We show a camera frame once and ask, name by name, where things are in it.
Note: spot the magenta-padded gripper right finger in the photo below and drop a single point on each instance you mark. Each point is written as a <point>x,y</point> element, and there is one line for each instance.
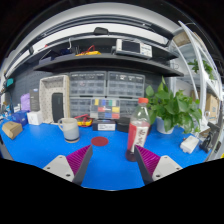
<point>166,166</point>

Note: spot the teal lamp head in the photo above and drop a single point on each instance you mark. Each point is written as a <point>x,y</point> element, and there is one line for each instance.
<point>10,82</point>

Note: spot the flat round red coaster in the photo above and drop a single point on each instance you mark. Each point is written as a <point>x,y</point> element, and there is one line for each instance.
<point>99,141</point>

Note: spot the dark grey box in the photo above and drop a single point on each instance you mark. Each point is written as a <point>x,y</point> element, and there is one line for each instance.
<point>34,100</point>

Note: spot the brown cardboard box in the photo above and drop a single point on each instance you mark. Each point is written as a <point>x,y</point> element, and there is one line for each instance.
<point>11,130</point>

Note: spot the clear red-capped tea bottle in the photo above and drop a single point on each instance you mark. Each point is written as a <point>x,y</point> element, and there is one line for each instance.
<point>138,133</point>

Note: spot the blue box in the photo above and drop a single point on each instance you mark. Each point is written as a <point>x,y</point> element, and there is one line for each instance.
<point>19,117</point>

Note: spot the white shelf unit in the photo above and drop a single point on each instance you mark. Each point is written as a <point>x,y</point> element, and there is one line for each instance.
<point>200,66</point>

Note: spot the black tool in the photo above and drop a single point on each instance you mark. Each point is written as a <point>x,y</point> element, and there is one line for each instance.
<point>208,141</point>

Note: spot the black zip case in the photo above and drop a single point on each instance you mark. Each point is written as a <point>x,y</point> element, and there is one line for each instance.
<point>122,125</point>

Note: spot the green potted plant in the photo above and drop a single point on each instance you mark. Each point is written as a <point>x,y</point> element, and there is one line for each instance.
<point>173,106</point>

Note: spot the purple bag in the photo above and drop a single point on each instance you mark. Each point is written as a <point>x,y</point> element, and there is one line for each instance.
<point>25,102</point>

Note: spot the white perforated tray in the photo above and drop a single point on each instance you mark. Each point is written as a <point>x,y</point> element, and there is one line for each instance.
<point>46,100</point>

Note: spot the black speaker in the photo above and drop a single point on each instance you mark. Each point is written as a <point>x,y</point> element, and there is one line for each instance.
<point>57,108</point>

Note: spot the white power adapter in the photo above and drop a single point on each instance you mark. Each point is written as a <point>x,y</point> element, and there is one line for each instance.
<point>189,144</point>

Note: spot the black box with white label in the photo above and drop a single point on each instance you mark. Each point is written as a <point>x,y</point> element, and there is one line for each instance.
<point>104,125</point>

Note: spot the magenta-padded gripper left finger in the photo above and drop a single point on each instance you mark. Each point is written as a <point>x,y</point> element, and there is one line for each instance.
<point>56,166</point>

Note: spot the grey and white mug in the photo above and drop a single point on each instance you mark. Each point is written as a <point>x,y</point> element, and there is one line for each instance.
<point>70,128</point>

